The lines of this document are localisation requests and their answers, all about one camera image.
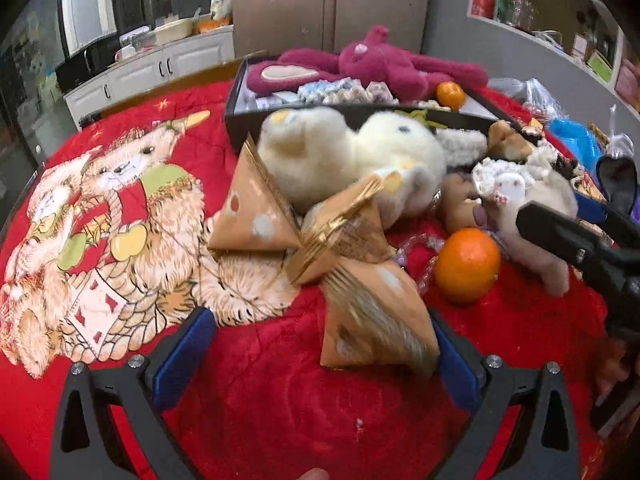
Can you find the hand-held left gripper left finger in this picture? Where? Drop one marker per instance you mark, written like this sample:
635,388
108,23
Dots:
182,355

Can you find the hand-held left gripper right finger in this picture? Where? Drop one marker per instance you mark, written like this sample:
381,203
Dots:
455,367

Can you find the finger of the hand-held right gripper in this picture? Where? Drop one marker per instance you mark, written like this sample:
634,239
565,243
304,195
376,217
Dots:
615,185
550,230

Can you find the beige plush toy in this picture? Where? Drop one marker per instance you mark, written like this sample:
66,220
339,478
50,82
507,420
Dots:
545,195

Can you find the tan triangular packet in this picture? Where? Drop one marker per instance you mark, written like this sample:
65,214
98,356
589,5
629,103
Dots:
245,210
375,320
345,225

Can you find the black box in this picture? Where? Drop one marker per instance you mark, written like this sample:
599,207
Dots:
239,125

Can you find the pink plush toy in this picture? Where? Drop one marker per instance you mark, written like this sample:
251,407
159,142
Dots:
380,65

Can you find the person's right hand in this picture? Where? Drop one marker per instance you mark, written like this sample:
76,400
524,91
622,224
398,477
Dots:
614,367

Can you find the person's left hand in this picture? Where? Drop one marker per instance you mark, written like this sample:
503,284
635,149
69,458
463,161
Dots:
312,475

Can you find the clear gift bag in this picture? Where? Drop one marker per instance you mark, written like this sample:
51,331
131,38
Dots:
620,140

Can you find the blue plastic bag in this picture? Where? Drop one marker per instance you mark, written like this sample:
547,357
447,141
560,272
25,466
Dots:
575,140

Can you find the large tangerine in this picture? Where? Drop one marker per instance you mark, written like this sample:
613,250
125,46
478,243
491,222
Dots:
467,265

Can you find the small brown bear plush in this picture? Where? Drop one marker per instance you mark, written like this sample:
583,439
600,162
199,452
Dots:
510,142

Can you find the brown plush toy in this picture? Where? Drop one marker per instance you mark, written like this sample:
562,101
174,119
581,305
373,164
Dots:
457,200

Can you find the red printed blanket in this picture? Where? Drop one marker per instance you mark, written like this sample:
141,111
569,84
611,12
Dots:
280,400

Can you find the clear plastic bag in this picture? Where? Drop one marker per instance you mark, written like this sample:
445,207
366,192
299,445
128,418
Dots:
537,97

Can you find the white fluffy pouch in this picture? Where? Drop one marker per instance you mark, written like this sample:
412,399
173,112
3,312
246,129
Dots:
462,144

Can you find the small tangerine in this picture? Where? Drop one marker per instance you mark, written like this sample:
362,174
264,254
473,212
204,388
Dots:
450,94

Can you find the white plush toy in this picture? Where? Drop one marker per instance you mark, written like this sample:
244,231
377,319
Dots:
350,155

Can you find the pile of wrapped candies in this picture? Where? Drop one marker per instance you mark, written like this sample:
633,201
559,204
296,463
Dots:
340,90

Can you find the white kitchen cabinet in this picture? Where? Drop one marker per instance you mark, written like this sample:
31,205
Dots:
190,57

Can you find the black microwave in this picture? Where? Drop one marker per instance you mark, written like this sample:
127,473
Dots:
75,72

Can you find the glass sliding door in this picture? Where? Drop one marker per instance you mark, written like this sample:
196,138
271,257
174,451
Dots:
25,85

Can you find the silver refrigerator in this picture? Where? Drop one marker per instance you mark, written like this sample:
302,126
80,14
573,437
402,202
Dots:
300,5

